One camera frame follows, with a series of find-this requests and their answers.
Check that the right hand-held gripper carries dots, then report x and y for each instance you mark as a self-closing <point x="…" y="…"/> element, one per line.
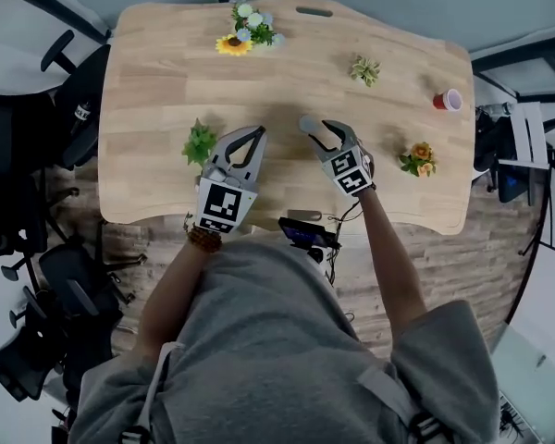
<point x="349" y="171"/>

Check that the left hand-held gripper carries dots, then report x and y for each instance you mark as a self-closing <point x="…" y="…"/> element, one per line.
<point x="224" y="201"/>

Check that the round grey tape measure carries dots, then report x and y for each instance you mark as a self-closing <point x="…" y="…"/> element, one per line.
<point x="309" y="124"/>

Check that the person's left forearm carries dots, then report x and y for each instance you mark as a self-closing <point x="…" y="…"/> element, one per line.
<point x="171" y="303"/>

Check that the person's right forearm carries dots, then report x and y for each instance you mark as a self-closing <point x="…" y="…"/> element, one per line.
<point x="393" y="266"/>

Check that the green leafy artificial plant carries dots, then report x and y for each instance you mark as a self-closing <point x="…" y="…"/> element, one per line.
<point x="199" y="144"/>

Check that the pale green succulent pot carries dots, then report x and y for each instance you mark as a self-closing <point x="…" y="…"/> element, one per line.
<point x="365" y="70"/>

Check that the orange flower potted plant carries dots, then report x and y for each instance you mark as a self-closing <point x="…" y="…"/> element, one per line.
<point x="420" y="160"/>

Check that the black device with blue screen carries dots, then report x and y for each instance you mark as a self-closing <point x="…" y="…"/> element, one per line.
<point x="305" y="234"/>

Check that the sunflower and daisy bouquet pot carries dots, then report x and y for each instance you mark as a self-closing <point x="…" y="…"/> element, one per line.
<point x="247" y="33"/>

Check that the red cup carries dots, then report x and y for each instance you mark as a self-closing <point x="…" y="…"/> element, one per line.
<point x="446" y="101"/>

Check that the black backpack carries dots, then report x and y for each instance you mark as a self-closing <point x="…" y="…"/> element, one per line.
<point x="490" y="151"/>

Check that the black bottle with white label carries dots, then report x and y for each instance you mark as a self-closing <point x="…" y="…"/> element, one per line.
<point x="82" y="111"/>

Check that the clear water bottle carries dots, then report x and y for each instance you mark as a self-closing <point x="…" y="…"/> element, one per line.
<point x="495" y="109"/>

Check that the black office chair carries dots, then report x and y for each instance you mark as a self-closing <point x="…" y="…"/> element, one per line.
<point x="92" y="77"/>
<point x="9" y="155"/>
<point x="74" y="266"/>

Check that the dark blue bag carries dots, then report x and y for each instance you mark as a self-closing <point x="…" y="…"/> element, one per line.
<point x="513" y="185"/>

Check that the white chair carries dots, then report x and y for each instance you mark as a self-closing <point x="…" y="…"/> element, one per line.
<point x="527" y="132"/>

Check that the person's grey sweatshirt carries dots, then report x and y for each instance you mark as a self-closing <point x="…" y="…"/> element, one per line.
<point x="282" y="363"/>

